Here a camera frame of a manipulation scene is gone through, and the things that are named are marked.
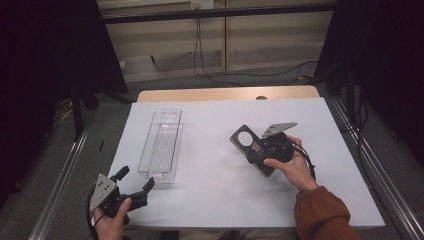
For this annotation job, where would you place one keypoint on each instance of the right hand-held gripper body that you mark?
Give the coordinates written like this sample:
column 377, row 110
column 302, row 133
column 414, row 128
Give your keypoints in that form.
column 278, row 146

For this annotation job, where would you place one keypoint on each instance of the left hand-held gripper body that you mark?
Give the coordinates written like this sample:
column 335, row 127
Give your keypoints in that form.
column 110, row 196

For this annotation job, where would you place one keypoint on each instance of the clear plastic storage bin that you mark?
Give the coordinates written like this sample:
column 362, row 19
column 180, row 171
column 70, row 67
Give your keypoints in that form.
column 163, row 146

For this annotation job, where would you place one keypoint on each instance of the person's left hand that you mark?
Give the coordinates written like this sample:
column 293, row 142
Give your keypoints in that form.
column 111, row 223

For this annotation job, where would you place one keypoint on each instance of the person's right hand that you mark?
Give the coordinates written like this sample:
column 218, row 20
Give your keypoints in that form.
column 296, row 170

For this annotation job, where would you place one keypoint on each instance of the white table sheet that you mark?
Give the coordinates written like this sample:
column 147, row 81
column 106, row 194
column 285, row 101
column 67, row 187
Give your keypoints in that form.
column 206, row 200

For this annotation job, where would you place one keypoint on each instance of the black stand pole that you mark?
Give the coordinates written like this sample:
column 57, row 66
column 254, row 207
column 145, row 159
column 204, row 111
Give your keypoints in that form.
column 77, row 110

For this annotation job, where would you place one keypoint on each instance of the wooden table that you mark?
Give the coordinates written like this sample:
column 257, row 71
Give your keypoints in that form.
column 200, row 94

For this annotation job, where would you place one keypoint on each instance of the black curtain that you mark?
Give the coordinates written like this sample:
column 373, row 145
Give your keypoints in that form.
column 40, row 66
column 393, row 66

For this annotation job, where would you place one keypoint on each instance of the long beige desk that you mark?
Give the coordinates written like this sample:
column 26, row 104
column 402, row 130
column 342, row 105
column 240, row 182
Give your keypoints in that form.
column 216, row 13

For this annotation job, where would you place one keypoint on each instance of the metal floor rail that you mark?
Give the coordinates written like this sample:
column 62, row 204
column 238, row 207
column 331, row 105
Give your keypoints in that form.
column 383, row 186
column 60, row 180

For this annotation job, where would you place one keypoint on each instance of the white wall socket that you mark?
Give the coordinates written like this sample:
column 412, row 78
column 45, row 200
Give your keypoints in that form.
column 201, row 4

